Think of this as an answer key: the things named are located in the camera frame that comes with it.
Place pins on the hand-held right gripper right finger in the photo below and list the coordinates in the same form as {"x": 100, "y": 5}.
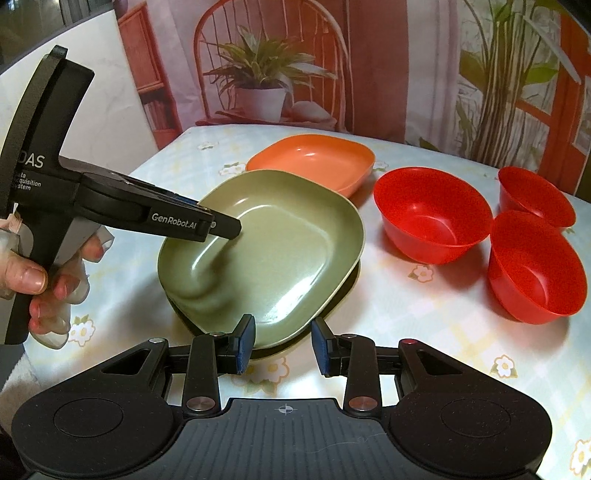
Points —
{"x": 320, "y": 346}

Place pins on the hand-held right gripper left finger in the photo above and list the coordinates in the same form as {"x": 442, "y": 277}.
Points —
{"x": 246, "y": 344}

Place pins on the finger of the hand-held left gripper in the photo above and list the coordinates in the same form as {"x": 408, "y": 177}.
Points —
{"x": 187, "y": 200}
{"x": 184, "y": 222}

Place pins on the dark plate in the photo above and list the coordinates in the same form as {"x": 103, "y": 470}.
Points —
{"x": 191, "y": 324}

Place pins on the green plate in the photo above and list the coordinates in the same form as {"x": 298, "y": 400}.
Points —
{"x": 277, "y": 258}

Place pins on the orange plate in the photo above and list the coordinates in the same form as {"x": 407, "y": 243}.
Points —
{"x": 314, "y": 159}

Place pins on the person's left hand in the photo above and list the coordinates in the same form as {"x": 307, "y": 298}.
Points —
{"x": 27, "y": 277}

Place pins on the floral checked tablecloth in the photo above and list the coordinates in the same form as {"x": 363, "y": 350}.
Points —
{"x": 415, "y": 318}

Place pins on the dark glass panel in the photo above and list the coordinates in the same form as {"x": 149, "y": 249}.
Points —
{"x": 41, "y": 23}

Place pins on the printed backdrop cloth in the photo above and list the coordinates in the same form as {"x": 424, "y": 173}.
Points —
{"x": 369, "y": 69}

